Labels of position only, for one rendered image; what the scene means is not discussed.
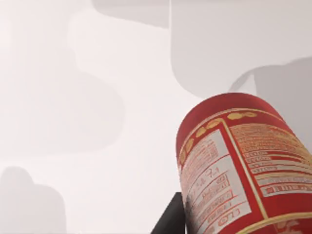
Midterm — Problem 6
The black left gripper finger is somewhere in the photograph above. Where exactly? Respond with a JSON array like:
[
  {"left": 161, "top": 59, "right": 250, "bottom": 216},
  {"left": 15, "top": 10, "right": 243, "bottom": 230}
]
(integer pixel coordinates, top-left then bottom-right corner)
[{"left": 150, "top": 192, "right": 188, "bottom": 234}]

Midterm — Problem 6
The red and white can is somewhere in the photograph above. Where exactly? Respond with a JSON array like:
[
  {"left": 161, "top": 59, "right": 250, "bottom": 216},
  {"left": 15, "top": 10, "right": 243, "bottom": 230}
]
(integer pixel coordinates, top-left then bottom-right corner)
[{"left": 175, "top": 92, "right": 312, "bottom": 234}]

